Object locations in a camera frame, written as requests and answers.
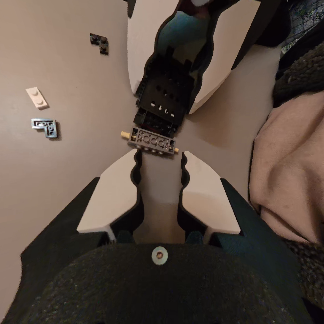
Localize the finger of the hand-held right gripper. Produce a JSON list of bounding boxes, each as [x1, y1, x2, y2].
[[187, 0, 262, 115], [127, 0, 182, 95]]

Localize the white toy plate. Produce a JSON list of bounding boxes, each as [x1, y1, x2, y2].
[[25, 87, 49, 110]]

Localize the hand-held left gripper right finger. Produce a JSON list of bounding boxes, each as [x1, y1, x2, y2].
[[177, 151, 241, 243]]

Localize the black L-shaped toy plate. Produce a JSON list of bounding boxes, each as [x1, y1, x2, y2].
[[31, 118, 58, 139], [90, 33, 109, 55]]

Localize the grey desk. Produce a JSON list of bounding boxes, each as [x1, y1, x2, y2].
[[0, 0, 281, 314]]

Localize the beige sweatshirt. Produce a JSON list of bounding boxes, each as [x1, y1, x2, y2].
[[249, 91, 324, 245]]

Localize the black toy car chassis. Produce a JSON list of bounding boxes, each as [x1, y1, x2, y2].
[[133, 47, 203, 137]]

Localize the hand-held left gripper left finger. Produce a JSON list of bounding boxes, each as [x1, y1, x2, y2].
[[76, 149, 145, 241]]

